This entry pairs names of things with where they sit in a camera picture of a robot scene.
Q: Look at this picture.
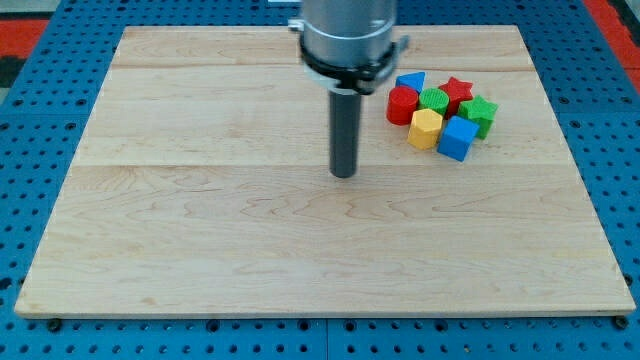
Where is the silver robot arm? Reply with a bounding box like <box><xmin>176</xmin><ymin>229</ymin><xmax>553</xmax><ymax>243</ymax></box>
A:
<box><xmin>288</xmin><ymin>0</ymin><xmax>410</xmax><ymax>95</ymax></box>

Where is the blue cube block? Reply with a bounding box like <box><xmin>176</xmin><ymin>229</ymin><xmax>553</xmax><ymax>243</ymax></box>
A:
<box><xmin>437</xmin><ymin>116</ymin><xmax>480</xmax><ymax>162</ymax></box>

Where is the red star block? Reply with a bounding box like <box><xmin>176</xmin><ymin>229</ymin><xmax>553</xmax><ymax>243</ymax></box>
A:
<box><xmin>439</xmin><ymin>77</ymin><xmax>473</xmax><ymax>119</ymax></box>

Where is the green star block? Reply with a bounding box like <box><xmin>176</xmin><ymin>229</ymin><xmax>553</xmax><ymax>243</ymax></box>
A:
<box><xmin>457</xmin><ymin>95</ymin><xmax>499</xmax><ymax>140</ymax></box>

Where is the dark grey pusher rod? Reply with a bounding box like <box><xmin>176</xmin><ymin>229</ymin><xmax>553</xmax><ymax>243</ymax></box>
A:
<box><xmin>329</xmin><ymin>92</ymin><xmax>361</xmax><ymax>178</ymax></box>

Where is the red cylinder block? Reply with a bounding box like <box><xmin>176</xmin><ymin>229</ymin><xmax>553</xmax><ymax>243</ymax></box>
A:
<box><xmin>386</xmin><ymin>85</ymin><xmax>419</xmax><ymax>126</ymax></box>

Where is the light wooden board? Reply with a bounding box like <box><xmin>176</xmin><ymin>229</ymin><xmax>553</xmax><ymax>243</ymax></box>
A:
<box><xmin>15</xmin><ymin>25</ymin><xmax>636</xmax><ymax>319</ymax></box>

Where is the yellow hexagon block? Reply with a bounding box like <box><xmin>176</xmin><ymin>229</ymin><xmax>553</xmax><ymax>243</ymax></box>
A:
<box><xmin>407</xmin><ymin>109</ymin><xmax>443</xmax><ymax>150</ymax></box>

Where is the blue triangle block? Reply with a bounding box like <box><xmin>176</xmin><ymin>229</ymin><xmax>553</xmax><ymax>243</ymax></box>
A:
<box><xmin>395</xmin><ymin>72</ymin><xmax>426</xmax><ymax>93</ymax></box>

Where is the green cylinder block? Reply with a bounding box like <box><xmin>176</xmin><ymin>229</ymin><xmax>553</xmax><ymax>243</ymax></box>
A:
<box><xmin>418</xmin><ymin>88</ymin><xmax>450</xmax><ymax>115</ymax></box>

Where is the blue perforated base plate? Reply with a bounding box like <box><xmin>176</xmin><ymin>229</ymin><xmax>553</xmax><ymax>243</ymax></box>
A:
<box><xmin>1</xmin><ymin>0</ymin><xmax>639</xmax><ymax>359</ymax></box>

